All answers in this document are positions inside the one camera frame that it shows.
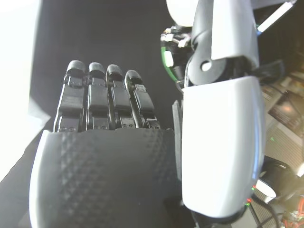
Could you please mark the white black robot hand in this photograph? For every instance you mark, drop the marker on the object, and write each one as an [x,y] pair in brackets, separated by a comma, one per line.
[107,178]

